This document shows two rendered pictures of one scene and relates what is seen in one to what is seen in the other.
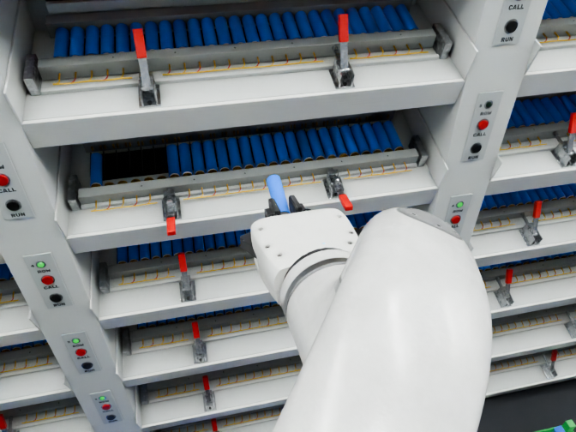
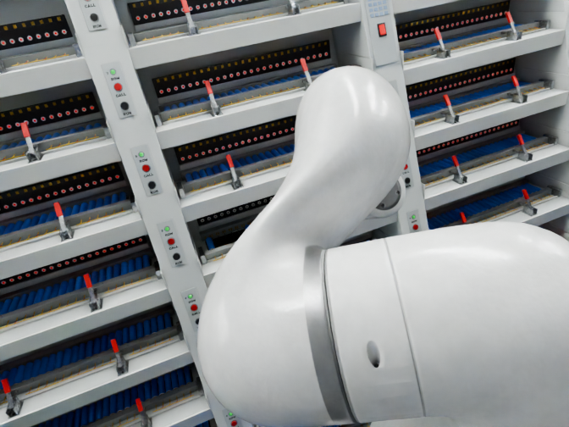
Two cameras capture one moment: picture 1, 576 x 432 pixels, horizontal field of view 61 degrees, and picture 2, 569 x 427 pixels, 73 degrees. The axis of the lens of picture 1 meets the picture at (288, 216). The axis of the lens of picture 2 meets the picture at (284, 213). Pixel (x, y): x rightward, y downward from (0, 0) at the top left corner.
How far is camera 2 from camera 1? 0.46 m
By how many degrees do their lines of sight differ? 26
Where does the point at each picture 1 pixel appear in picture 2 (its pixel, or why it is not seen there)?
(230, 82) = (273, 173)
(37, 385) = (186, 411)
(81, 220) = (209, 267)
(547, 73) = (425, 134)
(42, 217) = (190, 263)
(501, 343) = not seen: hidden behind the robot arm
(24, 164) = (181, 230)
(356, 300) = not seen: hidden behind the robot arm
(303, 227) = not seen: hidden behind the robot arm
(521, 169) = (439, 191)
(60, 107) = (196, 198)
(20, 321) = (176, 350)
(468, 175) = (410, 197)
